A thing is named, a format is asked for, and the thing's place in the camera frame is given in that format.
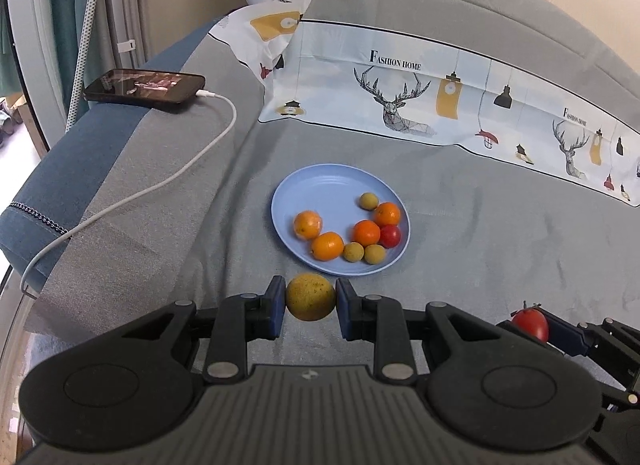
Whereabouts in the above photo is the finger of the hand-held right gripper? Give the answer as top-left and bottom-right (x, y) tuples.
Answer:
(542, 309), (640, 396)
(496, 319), (546, 346)

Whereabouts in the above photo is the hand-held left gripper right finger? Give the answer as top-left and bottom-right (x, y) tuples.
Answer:
(335, 277), (503, 381)

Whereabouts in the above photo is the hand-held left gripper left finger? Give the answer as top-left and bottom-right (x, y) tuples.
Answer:
(120, 275), (288, 382)

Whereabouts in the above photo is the red cherry tomato with stem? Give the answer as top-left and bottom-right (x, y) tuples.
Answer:
(511, 301), (550, 343)

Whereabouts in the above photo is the shiny small orange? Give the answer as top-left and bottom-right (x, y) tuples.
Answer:
(293, 210), (324, 240)

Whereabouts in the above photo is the blue plate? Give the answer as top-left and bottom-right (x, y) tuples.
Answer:
(271, 164), (413, 277)

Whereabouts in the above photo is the grey quilt with deer print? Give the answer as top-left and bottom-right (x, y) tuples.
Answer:
(257, 0), (640, 208)

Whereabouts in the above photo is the black smartphone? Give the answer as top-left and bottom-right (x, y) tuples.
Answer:
(82, 68), (207, 110)

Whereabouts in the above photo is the printed white pillow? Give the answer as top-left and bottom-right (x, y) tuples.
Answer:
(207, 0), (316, 80)

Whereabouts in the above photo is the grey shoe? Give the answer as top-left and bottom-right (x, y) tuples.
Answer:
(0, 97), (26, 146)

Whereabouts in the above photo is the dotted pole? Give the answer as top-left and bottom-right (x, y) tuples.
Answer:
(65, 0), (107, 133)

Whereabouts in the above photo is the teal curtain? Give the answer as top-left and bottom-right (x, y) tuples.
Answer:
(47, 0), (96, 110)

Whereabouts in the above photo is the white charging cable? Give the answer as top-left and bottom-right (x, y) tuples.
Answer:
(20, 89), (237, 298)

